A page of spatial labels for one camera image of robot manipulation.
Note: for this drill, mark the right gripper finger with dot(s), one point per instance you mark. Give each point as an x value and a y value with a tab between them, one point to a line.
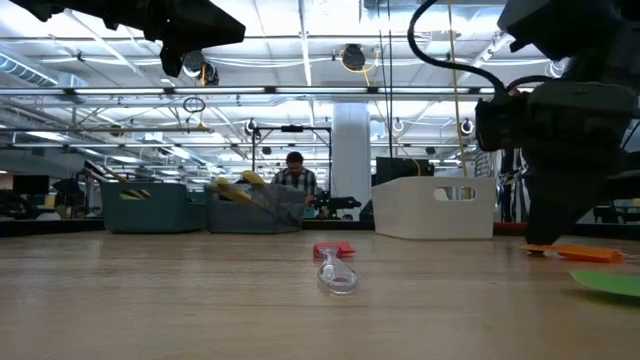
590	175
547	190

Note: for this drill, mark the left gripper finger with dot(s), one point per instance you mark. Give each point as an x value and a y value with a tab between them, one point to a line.
200	15
200	36

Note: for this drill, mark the white plastic bin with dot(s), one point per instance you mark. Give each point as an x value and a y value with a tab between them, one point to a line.
415	220

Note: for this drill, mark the grey translucent plastic bin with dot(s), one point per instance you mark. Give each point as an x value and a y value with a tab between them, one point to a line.
260	220

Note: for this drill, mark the background black robot arm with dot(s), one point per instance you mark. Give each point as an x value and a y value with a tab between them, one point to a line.
340	202

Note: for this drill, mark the grey standing desk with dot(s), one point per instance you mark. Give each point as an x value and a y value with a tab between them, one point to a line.
630	182

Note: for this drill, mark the long ceiling light strip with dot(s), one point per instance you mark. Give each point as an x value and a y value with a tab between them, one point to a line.
320	90

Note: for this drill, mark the person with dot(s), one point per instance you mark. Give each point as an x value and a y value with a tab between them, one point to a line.
296	175

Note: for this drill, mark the small black background monitor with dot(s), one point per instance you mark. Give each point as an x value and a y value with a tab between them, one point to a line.
30	185

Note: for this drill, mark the teal plastic bin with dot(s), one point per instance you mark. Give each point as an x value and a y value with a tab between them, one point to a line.
150	215

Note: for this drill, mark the white pillar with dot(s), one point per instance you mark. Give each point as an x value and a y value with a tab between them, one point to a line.
350	160

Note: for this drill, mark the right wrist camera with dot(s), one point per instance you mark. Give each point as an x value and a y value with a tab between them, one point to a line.
500	125

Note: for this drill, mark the black tall stand frame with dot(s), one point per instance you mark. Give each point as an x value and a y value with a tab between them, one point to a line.
292	129

